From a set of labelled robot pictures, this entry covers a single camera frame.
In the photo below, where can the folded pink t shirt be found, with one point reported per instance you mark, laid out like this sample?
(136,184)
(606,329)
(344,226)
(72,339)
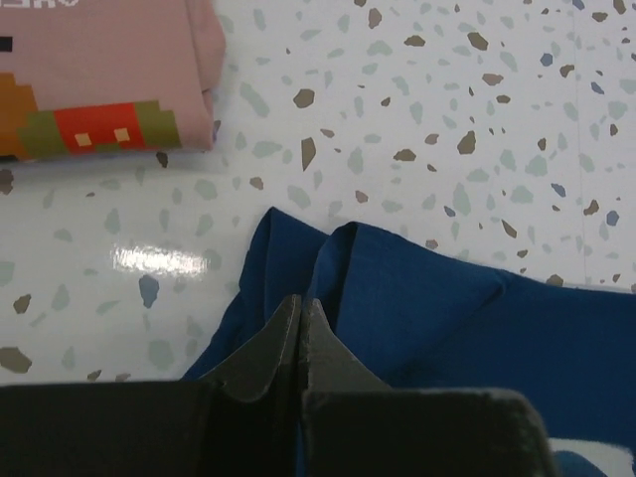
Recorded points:
(86,77)

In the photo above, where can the blue t shirt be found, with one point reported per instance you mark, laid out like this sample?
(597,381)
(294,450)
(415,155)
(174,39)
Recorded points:
(419,319)

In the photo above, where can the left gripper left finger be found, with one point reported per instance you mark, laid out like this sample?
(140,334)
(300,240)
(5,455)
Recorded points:
(237,420)

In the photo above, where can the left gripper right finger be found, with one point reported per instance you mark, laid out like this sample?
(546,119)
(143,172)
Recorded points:
(354,424)

